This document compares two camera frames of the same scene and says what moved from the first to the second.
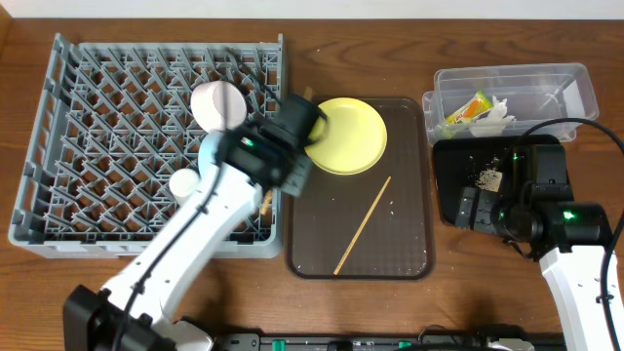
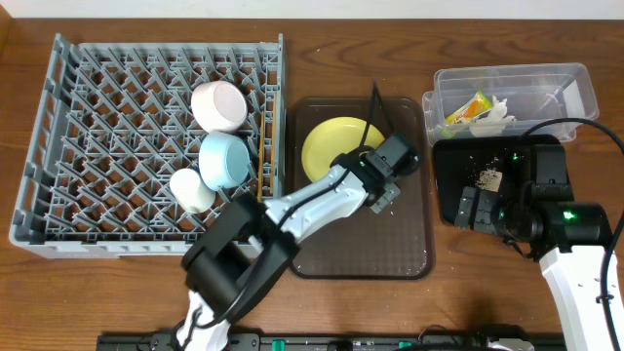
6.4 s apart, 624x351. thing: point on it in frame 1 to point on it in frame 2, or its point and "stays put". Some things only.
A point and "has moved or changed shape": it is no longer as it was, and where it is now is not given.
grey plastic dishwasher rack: [112, 125] stays put
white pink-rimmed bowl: [218, 105] stays put
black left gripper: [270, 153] to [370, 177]
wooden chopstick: [361, 225] has moved or changed shape
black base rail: [549, 341] stays put
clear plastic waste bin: [504, 100] stays put
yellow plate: [355, 140] has moved or changed shape
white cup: [182, 183] stays put
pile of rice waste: [489, 178] stays put
